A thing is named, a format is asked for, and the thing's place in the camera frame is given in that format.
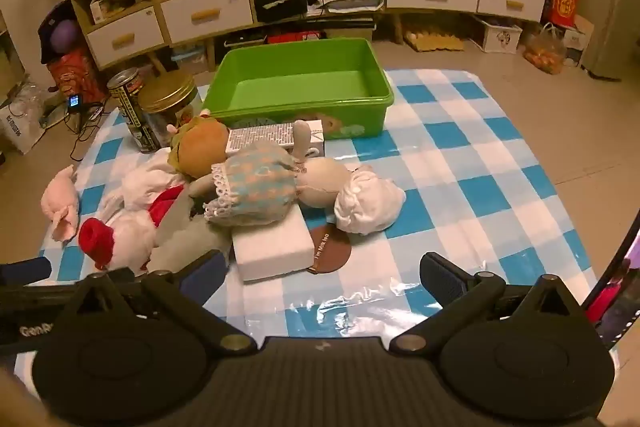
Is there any brown round plush cushion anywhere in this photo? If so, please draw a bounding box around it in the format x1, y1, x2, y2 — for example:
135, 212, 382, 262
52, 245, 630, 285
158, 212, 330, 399
306, 222, 353, 276

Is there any red printed bag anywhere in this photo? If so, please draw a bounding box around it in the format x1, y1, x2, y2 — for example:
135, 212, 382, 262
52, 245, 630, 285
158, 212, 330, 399
47, 47, 108, 105

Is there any green plastic bin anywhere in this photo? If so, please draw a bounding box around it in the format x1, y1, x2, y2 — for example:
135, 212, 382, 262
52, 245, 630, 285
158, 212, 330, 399
202, 38, 396, 140

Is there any white patterned box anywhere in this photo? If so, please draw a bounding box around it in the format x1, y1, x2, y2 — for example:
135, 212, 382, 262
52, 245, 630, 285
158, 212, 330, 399
225, 118, 326, 158

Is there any blue white checkered mat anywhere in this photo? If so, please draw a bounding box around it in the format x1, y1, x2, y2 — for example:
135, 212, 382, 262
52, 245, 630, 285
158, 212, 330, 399
12, 68, 623, 388

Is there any white plastic bag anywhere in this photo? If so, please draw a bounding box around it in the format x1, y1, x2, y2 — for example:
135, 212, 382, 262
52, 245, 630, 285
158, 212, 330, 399
0, 82, 51, 155

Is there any jar with gold lid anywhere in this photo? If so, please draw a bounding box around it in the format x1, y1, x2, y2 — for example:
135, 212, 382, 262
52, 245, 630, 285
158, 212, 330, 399
137, 72, 201, 148

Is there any red flat box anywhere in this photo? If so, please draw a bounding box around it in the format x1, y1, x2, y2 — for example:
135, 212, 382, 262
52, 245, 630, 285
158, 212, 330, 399
267, 32, 331, 45

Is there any pink plush toy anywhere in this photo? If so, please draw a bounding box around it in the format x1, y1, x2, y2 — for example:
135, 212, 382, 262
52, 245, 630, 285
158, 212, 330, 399
41, 164, 81, 242

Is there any white foam block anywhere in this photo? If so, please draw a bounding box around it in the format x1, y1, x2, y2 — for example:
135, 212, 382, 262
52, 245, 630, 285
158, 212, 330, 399
231, 204, 315, 283

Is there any egg tray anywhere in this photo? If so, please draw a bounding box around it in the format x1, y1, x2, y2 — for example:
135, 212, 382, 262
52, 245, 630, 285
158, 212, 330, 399
402, 24, 466, 52

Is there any rag doll with blue dress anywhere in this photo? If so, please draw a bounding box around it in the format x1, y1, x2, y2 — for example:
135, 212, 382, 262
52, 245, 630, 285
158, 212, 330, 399
187, 119, 407, 236

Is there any black yellow tall can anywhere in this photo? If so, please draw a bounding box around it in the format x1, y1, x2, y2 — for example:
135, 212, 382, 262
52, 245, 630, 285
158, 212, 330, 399
107, 68, 161, 154

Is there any white plush with red outfit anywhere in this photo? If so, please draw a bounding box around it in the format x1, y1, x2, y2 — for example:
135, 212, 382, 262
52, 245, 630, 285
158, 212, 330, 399
79, 184, 186, 272

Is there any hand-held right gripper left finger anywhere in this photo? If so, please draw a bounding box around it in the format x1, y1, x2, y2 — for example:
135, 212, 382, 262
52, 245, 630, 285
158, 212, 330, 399
55, 251, 258, 354

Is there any grey plush toy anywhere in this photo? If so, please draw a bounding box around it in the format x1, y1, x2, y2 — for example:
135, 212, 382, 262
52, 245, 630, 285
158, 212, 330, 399
150, 187, 236, 273

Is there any white printed storage box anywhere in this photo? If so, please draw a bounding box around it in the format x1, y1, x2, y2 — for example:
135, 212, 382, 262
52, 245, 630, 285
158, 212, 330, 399
472, 14, 523, 54

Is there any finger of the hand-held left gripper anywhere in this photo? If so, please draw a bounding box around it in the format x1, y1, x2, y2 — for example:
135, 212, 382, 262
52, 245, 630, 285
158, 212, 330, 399
0, 257, 53, 289

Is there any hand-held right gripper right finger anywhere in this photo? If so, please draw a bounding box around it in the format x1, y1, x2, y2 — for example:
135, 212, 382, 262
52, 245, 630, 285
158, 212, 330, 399
387, 251, 588, 354

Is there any black bag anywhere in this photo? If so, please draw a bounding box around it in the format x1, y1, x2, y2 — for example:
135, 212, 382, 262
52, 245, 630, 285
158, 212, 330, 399
251, 0, 308, 24

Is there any hamburger plush toy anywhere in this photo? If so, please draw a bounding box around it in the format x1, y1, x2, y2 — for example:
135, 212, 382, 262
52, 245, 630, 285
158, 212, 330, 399
167, 114, 233, 182

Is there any plastic bag of oranges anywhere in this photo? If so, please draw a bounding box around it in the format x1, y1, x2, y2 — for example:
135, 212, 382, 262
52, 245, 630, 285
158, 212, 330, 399
522, 23, 568, 75

